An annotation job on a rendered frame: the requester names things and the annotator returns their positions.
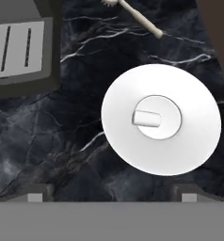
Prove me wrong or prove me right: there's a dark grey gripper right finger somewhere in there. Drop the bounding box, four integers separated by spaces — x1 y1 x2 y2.
174 183 224 203

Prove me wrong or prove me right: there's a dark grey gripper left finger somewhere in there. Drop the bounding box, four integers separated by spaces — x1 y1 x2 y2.
0 184 54 203

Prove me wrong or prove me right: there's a white marshmallow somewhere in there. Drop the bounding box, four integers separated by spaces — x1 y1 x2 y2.
131 109 163 128

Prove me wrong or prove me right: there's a white round plate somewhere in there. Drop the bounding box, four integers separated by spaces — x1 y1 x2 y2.
100 63 222 177

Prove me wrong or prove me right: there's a grey toaster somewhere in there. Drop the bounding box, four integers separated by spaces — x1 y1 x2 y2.
0 0 63 99

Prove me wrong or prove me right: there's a beige dish brush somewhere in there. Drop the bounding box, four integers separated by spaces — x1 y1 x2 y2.
102 0 165 40

